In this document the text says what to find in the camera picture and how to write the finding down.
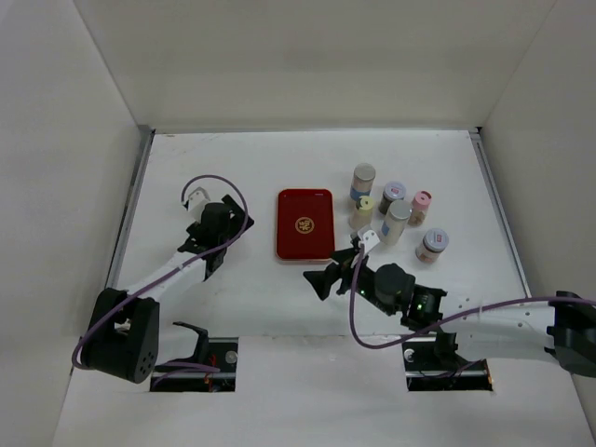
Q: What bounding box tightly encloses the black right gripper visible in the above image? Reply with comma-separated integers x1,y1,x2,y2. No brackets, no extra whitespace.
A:
304,246,397,316

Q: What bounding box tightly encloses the yellow cap spice bottle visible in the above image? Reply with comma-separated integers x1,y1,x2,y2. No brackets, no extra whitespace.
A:
349,196,375,230

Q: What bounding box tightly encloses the silver cap blue label bottle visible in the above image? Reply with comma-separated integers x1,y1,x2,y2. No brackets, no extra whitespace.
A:
379,200,412,246

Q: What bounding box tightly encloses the blue label white bead bottle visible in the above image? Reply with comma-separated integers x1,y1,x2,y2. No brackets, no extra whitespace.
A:
349,163,376,201

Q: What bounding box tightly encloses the pink cap spice bottle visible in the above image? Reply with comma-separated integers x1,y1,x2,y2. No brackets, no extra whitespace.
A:
408,191,432,226

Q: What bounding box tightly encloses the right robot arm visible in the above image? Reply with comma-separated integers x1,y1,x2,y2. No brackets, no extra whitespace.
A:
303,230,595,377

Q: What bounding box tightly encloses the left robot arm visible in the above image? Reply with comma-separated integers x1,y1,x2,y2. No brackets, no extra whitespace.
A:
73,195,254,384

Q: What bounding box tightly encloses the red rectangular tray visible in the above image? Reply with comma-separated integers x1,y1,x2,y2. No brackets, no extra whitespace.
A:
276,188,335,262

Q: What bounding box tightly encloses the light spice jar grey lid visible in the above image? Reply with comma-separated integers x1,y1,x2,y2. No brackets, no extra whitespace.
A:
415,228,449,264

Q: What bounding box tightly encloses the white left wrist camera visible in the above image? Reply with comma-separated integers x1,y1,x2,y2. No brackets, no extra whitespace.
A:
183,186,210,220

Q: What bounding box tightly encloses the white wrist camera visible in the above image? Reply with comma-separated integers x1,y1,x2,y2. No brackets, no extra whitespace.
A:
357,225,381,255
183,186,210,220

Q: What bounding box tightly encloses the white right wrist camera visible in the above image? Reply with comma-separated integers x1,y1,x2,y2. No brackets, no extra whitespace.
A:
357,225,381,255

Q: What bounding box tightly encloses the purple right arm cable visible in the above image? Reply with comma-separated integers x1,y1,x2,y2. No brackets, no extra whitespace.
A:
348,241,596,348

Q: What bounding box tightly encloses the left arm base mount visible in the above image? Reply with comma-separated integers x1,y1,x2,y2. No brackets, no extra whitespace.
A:
149,321,239,393

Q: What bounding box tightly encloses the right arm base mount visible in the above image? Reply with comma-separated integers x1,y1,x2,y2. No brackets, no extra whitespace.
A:
402,332,493,392

